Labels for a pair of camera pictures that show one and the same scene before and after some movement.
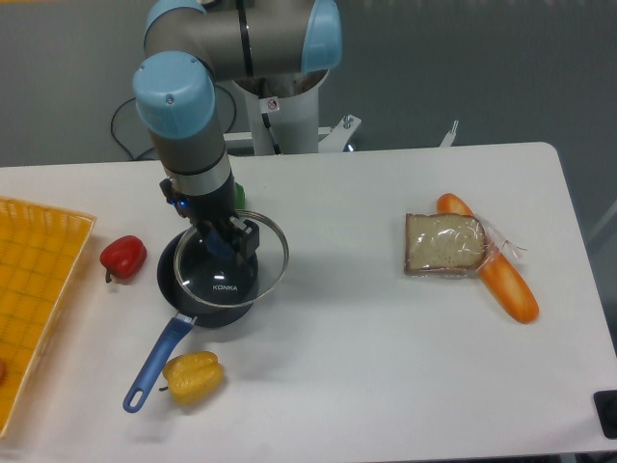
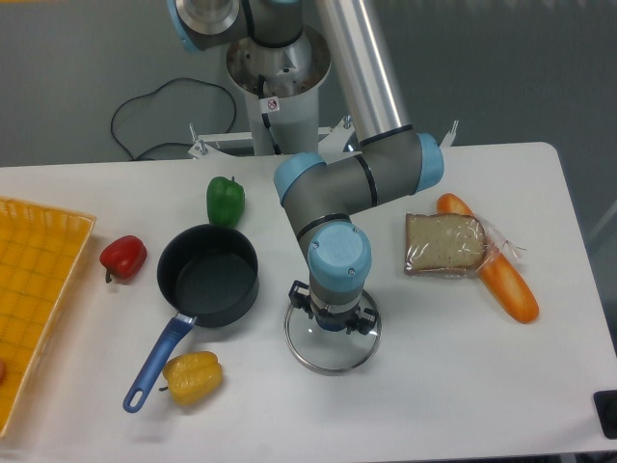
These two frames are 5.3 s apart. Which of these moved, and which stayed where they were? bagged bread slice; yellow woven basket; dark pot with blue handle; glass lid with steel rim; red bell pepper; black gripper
Moved: glass lid with steel rim; black gripper
Stayed: bagged bread slice; red bell pepper; dark pot with blue handle; yellow woven basket
